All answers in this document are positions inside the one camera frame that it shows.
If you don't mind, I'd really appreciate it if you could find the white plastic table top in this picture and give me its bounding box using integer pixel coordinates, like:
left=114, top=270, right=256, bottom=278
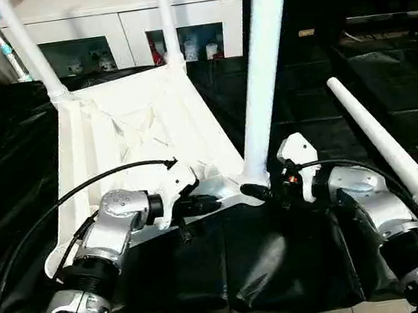
left=19, top=52, right=274, bottom=281

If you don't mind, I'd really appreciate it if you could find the white glass-door cabinet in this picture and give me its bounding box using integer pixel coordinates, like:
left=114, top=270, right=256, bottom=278
left=12, top=0, right=252, bottom=86

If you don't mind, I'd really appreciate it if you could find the white pole with blue band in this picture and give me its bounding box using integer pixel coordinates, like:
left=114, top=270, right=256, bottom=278
left=0, top=0, right=32, bottom=86

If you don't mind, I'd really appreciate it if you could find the white plastic table leg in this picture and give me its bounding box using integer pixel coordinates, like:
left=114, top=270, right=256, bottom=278
left=217, top=0, right=320, bottom=188
left=155, top=0, right=188, bottom=75
left=325, top=65, right=418, bottom=233
left=0, top=0, right=74, bottom=113

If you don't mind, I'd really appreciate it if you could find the black plastic mat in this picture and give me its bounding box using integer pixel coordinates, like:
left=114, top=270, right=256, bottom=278
left=0, top=22, right=418, bottom=313

